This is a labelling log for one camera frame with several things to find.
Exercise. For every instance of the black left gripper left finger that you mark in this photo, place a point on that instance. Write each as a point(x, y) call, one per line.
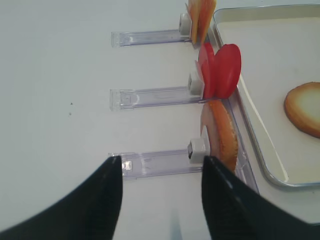
point(90, 212)

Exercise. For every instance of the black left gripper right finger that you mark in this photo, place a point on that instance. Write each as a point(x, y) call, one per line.
point(233, 211)

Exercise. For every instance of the white bread pusher block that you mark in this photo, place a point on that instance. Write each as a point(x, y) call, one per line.
point(197, 149)

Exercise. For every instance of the round bread slice on tray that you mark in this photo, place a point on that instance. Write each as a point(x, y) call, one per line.
point(302, 108)

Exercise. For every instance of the white tomato pusher block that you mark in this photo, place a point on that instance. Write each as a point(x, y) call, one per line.
point(196, 84)

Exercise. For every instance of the white cheese pusher block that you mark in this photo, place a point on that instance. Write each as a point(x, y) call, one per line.
point(185, 24)

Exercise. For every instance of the inner yellow cheese slice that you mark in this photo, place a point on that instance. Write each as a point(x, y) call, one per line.
point(207, 8)

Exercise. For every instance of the clear left long strip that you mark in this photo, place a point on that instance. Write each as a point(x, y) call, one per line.
point(243, 168)

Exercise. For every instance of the white rectangular metal tray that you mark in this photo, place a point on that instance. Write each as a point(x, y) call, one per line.
point(280, 50)

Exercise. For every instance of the clear left bread holder rail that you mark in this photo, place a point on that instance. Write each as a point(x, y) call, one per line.
point(137, 165)

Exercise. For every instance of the clear tomato holder rail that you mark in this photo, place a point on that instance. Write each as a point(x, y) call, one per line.
point(125, 99)

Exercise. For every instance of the clear cheese holder rail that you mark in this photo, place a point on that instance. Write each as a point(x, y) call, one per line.
point(126, 39)

